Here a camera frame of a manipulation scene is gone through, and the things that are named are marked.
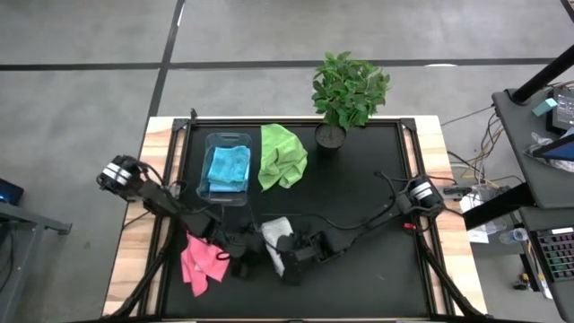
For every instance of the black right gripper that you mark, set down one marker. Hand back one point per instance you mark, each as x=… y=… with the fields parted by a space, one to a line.
x=309 y=251

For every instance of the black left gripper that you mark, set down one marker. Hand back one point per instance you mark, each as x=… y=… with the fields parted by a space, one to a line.
x=244 y=249

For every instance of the grey waffle microfiber towel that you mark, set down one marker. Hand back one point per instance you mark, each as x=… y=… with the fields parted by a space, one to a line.
x=273 y=229

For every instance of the clear plastic bin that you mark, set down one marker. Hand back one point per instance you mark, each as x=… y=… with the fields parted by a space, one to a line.
x=202 y=193

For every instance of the cyan microfiber towel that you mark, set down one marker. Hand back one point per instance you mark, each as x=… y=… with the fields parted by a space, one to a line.
x=228 y=163

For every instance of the green microfiber towel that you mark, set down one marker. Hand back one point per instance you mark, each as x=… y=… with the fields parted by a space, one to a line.
x=282 y=157

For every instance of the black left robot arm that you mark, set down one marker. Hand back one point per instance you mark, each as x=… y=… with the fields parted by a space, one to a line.
x=157 y=199

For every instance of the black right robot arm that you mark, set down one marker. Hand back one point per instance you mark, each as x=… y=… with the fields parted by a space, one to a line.
x=359 y=233

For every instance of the pink microfiber towel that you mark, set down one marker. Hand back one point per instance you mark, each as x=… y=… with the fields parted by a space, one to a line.
x=202 y=269

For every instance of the grey power adapter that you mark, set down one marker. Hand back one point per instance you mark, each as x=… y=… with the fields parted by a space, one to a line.
x=457 y=192

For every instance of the green potted plant black pot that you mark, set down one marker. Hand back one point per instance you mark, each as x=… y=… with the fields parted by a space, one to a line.
x=350 y=89

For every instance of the white papers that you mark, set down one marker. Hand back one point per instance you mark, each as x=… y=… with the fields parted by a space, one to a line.
x=477 y=235

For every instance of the clear plastic bottle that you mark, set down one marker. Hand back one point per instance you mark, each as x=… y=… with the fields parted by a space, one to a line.
x=515 y=235

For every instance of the grey metal bench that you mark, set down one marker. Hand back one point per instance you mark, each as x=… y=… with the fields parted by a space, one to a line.
x=27 y=217

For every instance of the black device with blue light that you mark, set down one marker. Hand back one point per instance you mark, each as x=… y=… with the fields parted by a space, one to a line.
x=10 y=193

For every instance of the black keyboard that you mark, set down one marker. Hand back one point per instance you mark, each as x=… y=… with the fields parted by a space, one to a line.
x=558 y=255

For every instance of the grey side desk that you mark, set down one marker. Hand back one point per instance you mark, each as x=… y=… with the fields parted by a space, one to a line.
x=553 y=188

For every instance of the tablet with blue screen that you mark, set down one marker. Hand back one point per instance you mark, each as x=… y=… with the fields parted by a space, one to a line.
x=560 y=150

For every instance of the small teal box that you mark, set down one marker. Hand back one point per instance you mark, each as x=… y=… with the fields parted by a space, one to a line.
x=545 y=107

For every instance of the black desk device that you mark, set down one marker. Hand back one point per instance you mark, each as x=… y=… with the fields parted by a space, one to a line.
x=562 y=110

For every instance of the black pole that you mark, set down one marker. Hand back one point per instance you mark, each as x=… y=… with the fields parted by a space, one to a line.
x=542 y=76

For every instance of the black aluminium table frame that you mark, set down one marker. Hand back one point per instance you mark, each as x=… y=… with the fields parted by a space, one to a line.
x=224 y=121

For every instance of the black support bracket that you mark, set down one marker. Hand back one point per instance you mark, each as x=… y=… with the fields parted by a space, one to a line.
x=498 y=206

